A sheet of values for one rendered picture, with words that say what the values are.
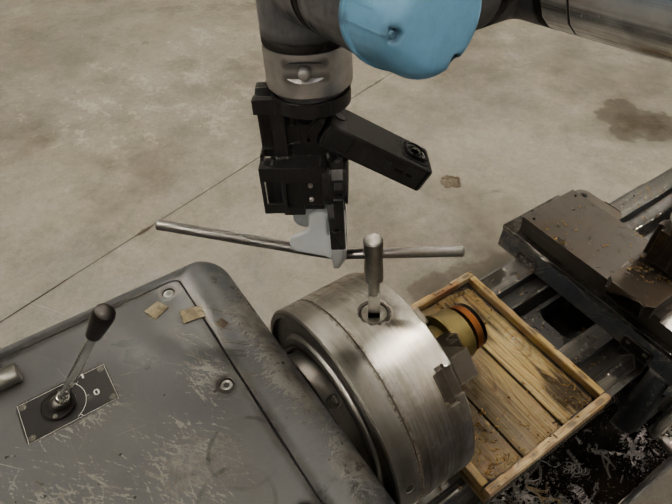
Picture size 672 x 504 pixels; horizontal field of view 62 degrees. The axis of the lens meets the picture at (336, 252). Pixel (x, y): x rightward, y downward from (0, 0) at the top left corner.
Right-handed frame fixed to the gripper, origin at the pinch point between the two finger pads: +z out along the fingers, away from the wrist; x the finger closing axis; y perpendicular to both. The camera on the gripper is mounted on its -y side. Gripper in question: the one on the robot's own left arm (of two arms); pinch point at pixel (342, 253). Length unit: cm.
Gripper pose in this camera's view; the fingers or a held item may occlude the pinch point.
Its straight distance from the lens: 62.2
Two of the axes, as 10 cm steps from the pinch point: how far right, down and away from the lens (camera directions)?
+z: 0.5, 7.4, 6.7
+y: -10.0, 0.2, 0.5
